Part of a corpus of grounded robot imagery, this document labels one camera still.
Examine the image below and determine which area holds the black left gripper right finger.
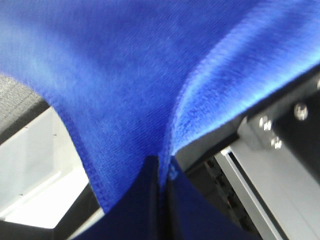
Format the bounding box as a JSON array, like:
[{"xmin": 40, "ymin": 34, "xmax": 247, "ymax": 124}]
[{"xmin": 166, "ymin": 159, "xmax": 257, "ymax": 240}]

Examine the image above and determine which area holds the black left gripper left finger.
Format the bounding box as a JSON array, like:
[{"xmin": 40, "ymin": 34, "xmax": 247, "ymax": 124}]
[{"xmin": 77, "ymin": 156, "xmax": 160, "ymax": 240}]

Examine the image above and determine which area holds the white plastic storage basket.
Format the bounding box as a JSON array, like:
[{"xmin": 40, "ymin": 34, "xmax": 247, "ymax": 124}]
[{"xmin": 0, "ymin": 107, "xmax": 89, "ymax": 229}]

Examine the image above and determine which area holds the blue microfibre towel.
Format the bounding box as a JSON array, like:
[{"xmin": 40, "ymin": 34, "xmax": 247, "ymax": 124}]
[{"xmin": 0, "ymin": 0, "xmax": 320, "ymax": 212}]

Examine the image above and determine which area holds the aluminium frame rail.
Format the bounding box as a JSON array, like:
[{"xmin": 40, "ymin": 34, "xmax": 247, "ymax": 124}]
[{"xmin": 215, "ymin": 143, "xmax": 320, "ymax": 240}]

